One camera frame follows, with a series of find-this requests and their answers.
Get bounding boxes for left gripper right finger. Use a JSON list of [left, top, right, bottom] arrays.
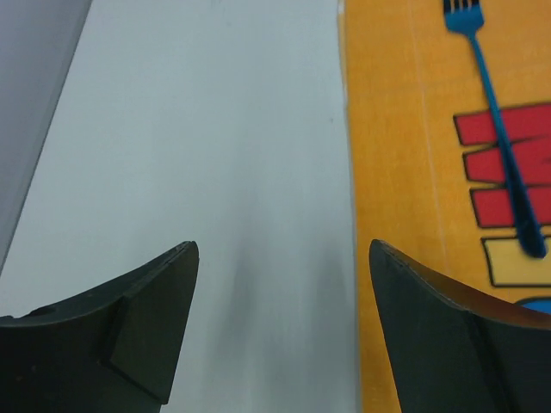
[[369, 240, 550, 412]]

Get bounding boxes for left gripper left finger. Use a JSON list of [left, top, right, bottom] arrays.
[[1, 241, 199, 412]]

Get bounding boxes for orange Mickey Mouse placemat cloth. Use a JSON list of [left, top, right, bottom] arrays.
[[338, 1, 550, 412]]

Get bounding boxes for blue plastic fork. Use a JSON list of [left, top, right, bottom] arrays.
[[443, 0, 548, 259]]

